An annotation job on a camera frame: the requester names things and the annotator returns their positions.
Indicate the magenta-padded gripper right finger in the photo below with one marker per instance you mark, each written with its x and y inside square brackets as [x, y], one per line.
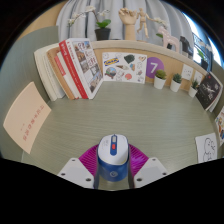
[150, 171]

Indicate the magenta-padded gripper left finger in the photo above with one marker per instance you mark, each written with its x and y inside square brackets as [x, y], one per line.
[75, 171]

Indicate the blue and white computer mouse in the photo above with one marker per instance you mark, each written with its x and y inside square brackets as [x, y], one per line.
[112, 160]

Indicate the white mouse pad with drawing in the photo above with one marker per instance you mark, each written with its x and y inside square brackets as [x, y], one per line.
[206, 148]

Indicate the pale pink booklet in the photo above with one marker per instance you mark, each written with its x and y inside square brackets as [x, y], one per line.
[26, 116]

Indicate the small plant in white pot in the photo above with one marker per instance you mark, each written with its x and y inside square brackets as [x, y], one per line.
[175, 86]
[159, 82]
[192, 91]

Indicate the brown book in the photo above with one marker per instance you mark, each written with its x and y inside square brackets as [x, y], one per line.
[60, 76]

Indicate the black cover book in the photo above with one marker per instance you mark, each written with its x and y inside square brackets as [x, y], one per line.
[207, 91]

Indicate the thick white book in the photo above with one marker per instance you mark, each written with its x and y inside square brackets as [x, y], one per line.
[218, 100]

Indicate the red-spined photo cover book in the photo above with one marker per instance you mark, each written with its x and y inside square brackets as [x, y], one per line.
[85, 66]

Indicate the round purple number sign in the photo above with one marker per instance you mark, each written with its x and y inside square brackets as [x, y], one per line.
[152, 66]

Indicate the white sheet of mixed stickers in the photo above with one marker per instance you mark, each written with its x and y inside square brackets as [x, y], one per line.
[124, 66]

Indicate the green felt desk partition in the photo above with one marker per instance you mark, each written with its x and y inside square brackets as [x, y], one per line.
[16, 63]
[220, 73]

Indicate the white orchid in black pot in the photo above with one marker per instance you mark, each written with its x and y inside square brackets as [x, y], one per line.
[102, 33]
[160, 22]
[203, 61]

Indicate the black horse figure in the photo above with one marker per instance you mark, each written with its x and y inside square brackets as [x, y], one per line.
[186, 45]

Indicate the pink horse figure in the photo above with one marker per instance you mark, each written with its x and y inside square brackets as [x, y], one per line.
[168, 40]

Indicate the dark-framed window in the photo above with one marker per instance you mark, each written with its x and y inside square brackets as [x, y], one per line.
[203, 36]

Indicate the wooden hand model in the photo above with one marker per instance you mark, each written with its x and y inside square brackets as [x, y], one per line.
[128, 23]

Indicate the wooden artist mannequin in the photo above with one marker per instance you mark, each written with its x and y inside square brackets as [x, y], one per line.
[143, 21]

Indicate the grey curtain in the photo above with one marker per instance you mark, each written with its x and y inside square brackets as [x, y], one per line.
[173, 20]

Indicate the white wall socket plate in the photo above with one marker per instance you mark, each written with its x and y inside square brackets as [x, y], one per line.
[198, 76]
[187, 72]

